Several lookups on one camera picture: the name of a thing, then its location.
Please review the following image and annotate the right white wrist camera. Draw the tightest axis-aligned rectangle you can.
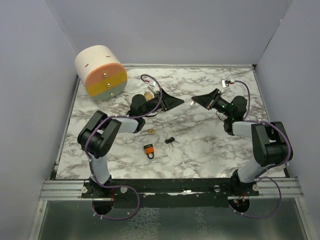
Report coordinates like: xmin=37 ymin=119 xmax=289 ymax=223
xmin=220 ymin=79 xmax=235 ymax=95

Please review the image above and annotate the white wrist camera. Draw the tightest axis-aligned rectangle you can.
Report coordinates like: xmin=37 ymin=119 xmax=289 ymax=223
xmin=145 ymin=79 xmax=158 ymax=94
xmin=220 ymin=79 xmax=235 ymax=95

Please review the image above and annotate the large brass padlock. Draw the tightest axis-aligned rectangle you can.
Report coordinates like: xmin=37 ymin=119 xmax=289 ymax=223
xmin=144 ymin=91 xmax=153 ymax=101

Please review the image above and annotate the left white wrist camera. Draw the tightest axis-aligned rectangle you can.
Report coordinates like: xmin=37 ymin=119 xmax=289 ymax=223
xmin=145 ymin=79 xmax=158 ymax=94

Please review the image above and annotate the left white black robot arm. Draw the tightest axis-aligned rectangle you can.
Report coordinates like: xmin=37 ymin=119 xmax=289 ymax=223
xmin=77 ymin=89 xmax=185 ymax=198

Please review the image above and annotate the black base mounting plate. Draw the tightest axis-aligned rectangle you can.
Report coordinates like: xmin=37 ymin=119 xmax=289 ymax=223
xmin=81 ymin=178 xmax=259 ymax=209

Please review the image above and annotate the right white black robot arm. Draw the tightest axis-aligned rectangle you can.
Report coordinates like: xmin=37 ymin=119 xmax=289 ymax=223
xmin=191 ymin=88 xmax=293 ymax=196

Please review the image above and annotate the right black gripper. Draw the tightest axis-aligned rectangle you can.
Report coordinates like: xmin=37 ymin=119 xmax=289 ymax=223
xmin=192 ymin=88 xmax=233 ymax=118

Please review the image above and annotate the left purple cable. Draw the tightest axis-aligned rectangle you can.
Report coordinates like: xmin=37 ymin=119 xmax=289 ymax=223
xmin=84 ymin=74 xmax=166 ymax=221

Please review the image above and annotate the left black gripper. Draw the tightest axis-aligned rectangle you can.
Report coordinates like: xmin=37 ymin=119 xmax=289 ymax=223
xmin=141 ymin=88 xmax=184 ymax=118

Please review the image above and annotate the small brass padlock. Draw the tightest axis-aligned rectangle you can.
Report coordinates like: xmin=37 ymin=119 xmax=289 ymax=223
xmin=140 ymin=128 xmax=155 ymax=136

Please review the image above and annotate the round pastel drawer box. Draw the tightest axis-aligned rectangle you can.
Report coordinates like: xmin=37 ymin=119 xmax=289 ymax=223
xmin=74 ymin=45 xmax=128 ymax=102

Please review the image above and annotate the black head key bunch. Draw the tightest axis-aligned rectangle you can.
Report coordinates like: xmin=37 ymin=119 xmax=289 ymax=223
xmin=164 ymin=137 xmax=179 ymax=148

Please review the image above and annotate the orange black padlock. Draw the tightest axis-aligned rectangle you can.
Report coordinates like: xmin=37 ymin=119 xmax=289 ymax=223
xmin=143 ymin=144 xmax=155 ymax=160

